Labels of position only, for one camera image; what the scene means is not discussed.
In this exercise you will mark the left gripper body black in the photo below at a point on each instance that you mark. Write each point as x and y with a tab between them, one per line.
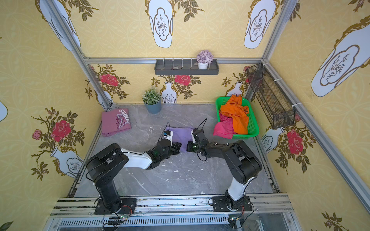
175	147

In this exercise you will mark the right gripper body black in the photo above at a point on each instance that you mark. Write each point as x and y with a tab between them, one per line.
192	146

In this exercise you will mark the purple t-shirt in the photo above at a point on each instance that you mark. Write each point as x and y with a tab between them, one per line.
183	136

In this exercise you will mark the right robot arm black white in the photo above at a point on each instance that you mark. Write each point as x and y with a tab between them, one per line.
243	165

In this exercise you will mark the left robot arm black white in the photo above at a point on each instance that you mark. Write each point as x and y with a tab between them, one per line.
106	164

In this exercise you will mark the magenta t-shirt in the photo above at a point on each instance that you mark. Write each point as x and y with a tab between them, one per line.
224	128

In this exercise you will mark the orange t-shirt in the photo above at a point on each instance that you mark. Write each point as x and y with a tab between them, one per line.
239	114

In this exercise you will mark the green plant blue pot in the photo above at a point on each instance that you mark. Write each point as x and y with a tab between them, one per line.
152	100

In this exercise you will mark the green plastic basket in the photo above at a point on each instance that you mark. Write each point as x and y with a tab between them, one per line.
253	128

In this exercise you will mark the purple flower white pot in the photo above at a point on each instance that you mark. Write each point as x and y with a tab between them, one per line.
204	59

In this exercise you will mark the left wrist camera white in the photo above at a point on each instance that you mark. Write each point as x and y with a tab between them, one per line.
168	135

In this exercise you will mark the grey wall shelf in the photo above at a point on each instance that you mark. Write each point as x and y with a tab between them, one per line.
184	66

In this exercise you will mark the black wire mesh basket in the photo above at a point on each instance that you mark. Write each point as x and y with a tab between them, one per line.
274	103

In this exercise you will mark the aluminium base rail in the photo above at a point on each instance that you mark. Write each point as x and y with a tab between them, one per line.
258	212

